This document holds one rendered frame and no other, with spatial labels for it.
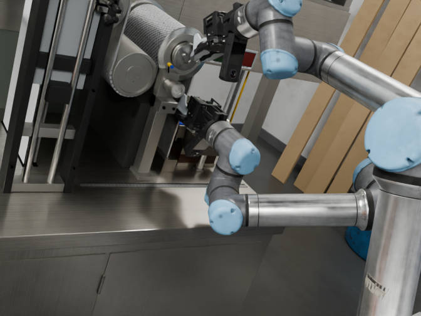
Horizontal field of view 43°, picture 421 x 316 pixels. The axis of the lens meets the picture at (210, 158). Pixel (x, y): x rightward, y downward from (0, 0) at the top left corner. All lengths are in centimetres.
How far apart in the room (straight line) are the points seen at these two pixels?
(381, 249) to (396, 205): 8
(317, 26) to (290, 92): 265
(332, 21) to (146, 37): 92
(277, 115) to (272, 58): 372
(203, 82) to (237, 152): 311
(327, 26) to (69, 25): 123
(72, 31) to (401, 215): 75
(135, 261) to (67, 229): 23
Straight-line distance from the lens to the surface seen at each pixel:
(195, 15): 180
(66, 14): 117
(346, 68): 115
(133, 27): 156
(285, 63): 112
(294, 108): 471
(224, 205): 117
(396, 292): 91
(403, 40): 389
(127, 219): 128
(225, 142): 128
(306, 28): 210
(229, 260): 154
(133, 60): 138
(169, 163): 155
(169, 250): 139
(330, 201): 122
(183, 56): 141
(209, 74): 434
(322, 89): 408
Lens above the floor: 157
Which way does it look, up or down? 23 degrees down
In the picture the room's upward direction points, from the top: 20 degrees clockwise
